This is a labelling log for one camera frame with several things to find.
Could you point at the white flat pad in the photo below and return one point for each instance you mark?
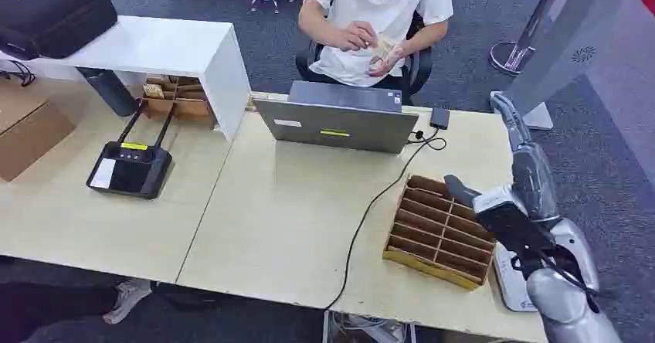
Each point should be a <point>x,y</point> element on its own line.
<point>509,284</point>

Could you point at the white desk shelf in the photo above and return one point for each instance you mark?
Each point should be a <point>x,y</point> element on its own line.
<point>169,44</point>

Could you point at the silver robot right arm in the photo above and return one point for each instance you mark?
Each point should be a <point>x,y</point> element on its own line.
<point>568,299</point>

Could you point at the pale shoe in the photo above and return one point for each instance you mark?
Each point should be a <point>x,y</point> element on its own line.
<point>128,297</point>

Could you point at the black carry case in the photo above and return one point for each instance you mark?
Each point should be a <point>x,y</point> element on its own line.
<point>51,10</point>

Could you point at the black office chair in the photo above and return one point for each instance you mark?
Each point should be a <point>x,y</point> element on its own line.
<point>420,69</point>

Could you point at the grey column stand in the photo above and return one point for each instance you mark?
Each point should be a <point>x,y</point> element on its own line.
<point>563,49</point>

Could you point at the wooden slotted card box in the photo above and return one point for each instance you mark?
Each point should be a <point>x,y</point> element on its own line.
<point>435,228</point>

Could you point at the black controller with antennas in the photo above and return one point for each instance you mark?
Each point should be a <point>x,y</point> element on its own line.
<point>130,174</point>

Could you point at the stack of cards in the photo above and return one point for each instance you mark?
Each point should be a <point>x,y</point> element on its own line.
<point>381,48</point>

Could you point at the person's hand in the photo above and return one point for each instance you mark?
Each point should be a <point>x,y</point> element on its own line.
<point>353,36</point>
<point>385,64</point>

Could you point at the person's right hand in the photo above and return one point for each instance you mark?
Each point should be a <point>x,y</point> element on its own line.
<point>353,36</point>

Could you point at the person's left hand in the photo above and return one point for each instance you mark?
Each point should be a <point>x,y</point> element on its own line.
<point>385,64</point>

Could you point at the grey laptop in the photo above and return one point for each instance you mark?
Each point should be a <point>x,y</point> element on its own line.
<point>338,125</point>

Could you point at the black cylinder bottle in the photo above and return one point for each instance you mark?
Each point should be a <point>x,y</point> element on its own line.
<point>110,91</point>

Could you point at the chrome pole with round base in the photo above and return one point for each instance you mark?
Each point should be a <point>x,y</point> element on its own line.
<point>511,56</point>

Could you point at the card in wooden box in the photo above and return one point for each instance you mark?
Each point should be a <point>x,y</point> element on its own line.
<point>153,91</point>

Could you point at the wooden box with dividers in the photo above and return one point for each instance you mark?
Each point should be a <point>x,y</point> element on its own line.
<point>189,105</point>

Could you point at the brown cardboard box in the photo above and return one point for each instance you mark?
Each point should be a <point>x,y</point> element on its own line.
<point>28,131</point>

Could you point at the person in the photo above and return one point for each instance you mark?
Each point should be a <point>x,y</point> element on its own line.
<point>378,18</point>

